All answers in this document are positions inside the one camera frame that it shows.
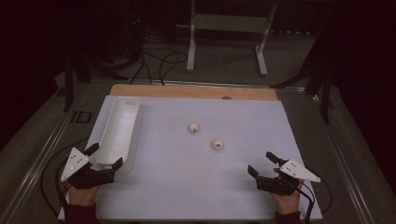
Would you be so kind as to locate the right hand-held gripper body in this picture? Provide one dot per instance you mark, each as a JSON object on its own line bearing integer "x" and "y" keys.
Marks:
{"x": 280, "y": 185}

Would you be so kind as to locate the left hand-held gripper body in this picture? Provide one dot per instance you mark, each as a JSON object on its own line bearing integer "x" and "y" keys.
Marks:
{"x": 90, "y": 178}

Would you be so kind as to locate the white plastic bin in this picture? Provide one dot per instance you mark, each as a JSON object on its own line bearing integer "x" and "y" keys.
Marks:
{"x": 120, "y": 130}

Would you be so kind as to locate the white ball with dark mark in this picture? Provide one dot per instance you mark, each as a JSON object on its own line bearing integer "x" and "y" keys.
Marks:
{"x": 217, "y": 145}
{"x": 193, "y": 128}

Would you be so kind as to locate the person's left hand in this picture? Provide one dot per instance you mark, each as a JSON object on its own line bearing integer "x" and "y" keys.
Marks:
{"x": 83, "y": 196}

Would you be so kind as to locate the person's right hand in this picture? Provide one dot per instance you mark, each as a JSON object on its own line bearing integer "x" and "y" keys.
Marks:
{"x": 288, "y": 203}

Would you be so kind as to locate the white board sheet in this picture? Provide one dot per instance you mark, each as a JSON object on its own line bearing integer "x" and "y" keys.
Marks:
{"x": 186, "y": 186}

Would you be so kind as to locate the black stand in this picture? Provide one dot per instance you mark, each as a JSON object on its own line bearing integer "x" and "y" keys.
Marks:
{"x": 325, "y": 99}
{"x": 69, "y": 81}

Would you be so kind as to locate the white metal stand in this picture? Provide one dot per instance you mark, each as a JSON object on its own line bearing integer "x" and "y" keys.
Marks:
{"x": 230, "y": 23}

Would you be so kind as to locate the metal floor frame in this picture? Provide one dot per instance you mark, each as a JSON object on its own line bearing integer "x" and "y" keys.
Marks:
{"x": 31, "y": 174}

